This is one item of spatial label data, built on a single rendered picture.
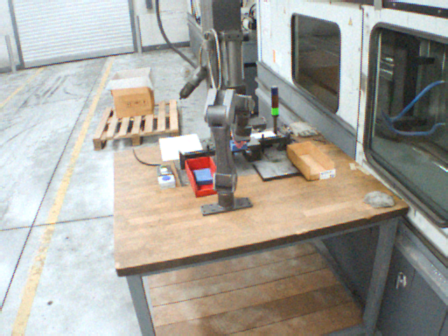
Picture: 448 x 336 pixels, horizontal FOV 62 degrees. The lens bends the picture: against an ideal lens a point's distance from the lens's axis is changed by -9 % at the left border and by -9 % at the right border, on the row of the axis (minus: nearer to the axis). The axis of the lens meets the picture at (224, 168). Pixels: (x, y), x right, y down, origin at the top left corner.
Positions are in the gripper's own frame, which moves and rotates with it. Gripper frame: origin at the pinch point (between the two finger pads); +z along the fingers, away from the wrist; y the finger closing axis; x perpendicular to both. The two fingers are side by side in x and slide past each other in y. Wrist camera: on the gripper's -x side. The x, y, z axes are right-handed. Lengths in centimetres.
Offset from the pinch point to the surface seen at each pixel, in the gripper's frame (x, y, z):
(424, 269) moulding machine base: -54, -77, 0
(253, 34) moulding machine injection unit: -109, 282, 118
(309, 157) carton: -34.7, -5.0, 9.1
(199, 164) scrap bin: 17.6, 1.9, 10.8
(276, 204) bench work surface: -4.7, -35.9, -3.4
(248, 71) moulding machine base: -102, 262, 158
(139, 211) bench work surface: 48, -24, 3
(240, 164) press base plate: -1.5, -0.7, 12.2
